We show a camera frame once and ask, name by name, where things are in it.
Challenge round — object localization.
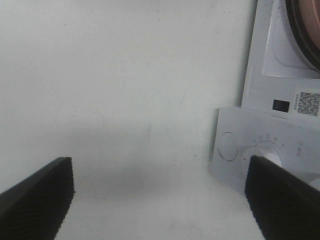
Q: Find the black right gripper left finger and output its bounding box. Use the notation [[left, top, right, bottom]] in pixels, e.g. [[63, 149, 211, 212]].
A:
[[0, 157, 75, 240]]

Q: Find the glass microwave turntable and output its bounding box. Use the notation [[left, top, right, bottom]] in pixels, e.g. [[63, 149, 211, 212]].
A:
[[284, 0, 320, 71]]

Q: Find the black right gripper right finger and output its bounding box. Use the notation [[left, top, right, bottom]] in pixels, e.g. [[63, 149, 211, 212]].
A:
[[244, 155, 320, 240]]

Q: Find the pink round plate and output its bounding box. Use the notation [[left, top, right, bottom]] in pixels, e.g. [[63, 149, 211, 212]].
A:
[[298, 0, 320, 49]]

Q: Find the round white door button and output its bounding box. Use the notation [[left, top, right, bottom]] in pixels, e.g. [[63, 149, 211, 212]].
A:
[[217, 132, 238, 162]]

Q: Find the white microwave oven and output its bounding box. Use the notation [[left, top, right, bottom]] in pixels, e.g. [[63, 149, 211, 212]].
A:
[[211, 0, 320, 193]]

